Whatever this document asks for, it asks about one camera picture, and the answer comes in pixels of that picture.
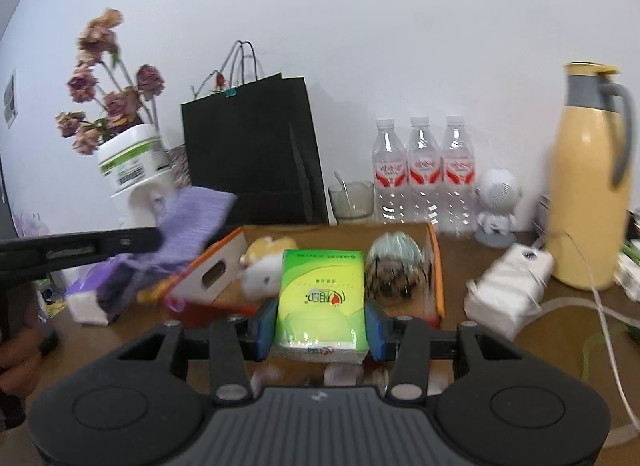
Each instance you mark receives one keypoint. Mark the white power adapter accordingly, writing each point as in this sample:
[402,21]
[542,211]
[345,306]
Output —
[509,293]

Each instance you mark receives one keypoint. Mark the water bottle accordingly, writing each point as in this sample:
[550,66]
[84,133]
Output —
[458,177]
[390,171]
[425,171]

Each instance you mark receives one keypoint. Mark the black paper bag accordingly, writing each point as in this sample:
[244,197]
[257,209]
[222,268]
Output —
[255,139]

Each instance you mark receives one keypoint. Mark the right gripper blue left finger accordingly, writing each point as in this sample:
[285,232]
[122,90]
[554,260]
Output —
[263,326]

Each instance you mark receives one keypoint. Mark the purple tissue pack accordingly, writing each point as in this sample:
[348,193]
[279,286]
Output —
[82,296]

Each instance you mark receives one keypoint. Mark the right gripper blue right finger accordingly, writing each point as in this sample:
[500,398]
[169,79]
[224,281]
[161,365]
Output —
[379,331]

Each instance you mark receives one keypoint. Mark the white robot speaker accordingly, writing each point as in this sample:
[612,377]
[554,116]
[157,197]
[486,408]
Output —
[499,193]

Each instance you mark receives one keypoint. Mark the water bottle middle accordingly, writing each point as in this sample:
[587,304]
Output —
[425,171]

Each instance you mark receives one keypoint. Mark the yellow thermos jug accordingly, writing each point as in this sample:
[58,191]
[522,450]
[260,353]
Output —
[590,176]

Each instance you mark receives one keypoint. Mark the alpaca plush toy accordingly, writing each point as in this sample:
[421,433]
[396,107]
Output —
[262,265]

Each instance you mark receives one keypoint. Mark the white detergent bottle vase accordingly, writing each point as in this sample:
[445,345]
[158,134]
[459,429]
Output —
[136,166]

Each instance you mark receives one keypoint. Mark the person left hand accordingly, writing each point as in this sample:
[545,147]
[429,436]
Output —
[20,362]

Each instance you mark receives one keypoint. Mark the dried pink flowers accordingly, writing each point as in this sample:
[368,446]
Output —
[101,77]

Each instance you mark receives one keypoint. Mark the green tissue packet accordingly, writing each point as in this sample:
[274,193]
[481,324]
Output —
[320,310]

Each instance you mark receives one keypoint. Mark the red cardboard box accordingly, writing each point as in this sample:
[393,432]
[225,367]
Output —
[210,287]

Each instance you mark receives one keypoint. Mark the water bottle left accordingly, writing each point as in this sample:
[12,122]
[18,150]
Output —
[390,171]

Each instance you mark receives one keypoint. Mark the water bottle right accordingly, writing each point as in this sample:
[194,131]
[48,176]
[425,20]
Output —
[458,177]

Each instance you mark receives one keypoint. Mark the glass cup with spoon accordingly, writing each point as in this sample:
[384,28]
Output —
[352,201]

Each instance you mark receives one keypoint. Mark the purple knitted pouch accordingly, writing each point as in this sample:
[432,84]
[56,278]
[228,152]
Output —
[190,222]

